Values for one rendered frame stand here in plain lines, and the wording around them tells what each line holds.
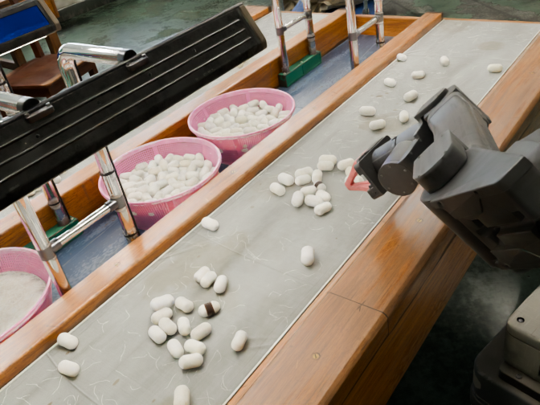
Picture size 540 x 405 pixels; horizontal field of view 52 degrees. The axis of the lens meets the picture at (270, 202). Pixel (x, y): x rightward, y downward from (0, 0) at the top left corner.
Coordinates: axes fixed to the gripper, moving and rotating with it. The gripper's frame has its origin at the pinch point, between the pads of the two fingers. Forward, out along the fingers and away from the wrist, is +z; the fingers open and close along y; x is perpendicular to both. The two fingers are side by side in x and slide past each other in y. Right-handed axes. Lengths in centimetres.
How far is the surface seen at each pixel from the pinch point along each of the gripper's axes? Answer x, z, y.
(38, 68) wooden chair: -128, 205, -78
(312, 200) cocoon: -1.7, 7.2, 2.8
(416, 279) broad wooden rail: 14.8, -11.3, 13.0
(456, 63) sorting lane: -1, 8, -67
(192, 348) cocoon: 1.1, 4.6, 39.4
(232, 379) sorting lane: 7.0, 0.0, 39.8
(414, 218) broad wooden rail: 10.0, -7.8, 1.2
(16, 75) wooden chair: -131, 207, -66
